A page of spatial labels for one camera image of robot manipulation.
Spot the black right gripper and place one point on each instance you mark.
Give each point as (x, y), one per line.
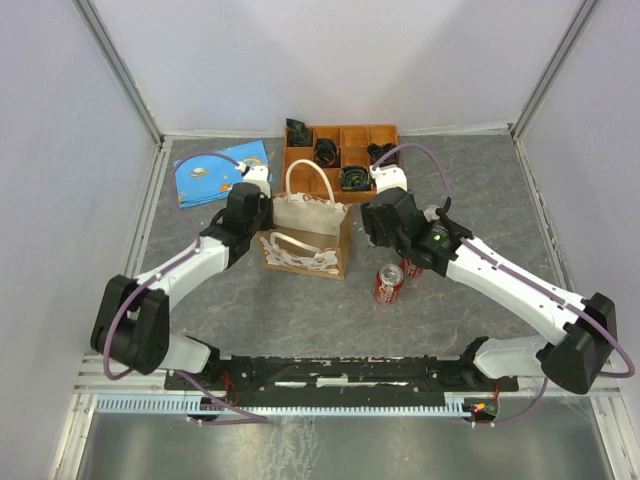
(369, 221)

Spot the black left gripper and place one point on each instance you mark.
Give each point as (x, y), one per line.
(267, 203)

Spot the red cola can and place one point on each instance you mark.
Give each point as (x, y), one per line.
(389, 281)
(409, 269)

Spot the burlap canvas tote bag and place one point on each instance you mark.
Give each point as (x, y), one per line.
(310, 235)

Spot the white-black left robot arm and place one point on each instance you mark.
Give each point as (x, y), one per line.
(132, 328)

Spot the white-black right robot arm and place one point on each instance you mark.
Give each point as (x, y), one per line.
(574, 335)

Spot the wooden compartment tray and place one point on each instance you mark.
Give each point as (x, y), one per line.
(352, 141)

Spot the blue-green rolled sock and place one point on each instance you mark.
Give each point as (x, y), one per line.
(354, 178)

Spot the blue space-print cloth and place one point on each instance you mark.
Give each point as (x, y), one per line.
(206, 177)

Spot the dark patterned rolled sock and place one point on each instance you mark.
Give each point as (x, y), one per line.
(298, 134)

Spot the black orange rolled sock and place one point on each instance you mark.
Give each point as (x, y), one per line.
(326, 153)

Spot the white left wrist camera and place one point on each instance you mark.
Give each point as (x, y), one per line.
(256, 174)

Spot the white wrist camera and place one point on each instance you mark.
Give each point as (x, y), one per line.
(256, 174)
(389, 177)

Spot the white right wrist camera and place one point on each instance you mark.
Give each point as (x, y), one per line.
(389, 177)

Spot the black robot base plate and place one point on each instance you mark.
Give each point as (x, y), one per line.
(349, 381)

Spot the white slotted cable duct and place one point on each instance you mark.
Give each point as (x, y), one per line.
(192, 404)

